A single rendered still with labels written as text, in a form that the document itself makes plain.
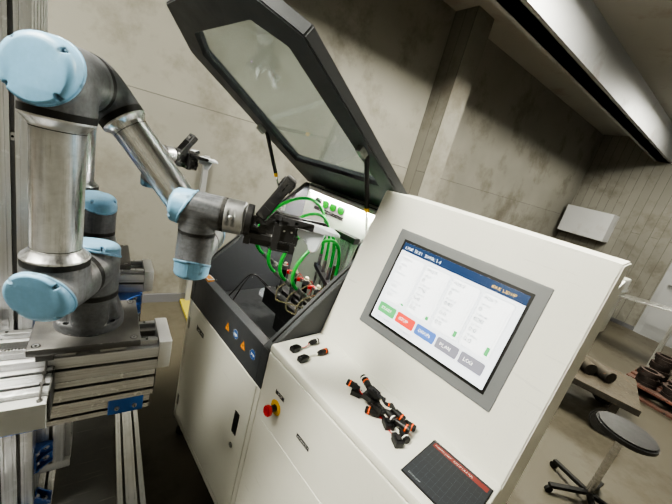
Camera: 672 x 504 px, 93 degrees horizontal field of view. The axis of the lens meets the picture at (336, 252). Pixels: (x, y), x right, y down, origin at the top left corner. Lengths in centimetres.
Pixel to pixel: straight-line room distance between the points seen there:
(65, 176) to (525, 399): 110
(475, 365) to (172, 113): 266
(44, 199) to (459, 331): 99
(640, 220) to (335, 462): 785
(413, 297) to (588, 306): 43
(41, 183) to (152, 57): 224
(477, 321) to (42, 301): 100
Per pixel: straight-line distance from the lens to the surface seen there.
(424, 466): 94
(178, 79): 298
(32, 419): 103
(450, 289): 100
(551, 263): 96
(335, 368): 110
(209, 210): 71
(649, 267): 830
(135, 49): 296
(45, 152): 80
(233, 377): 142
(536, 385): 96
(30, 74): 77
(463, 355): 99
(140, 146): 87
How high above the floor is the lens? 161
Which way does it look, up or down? 16 degrees down
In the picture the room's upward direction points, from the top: 15 degrees clockwise
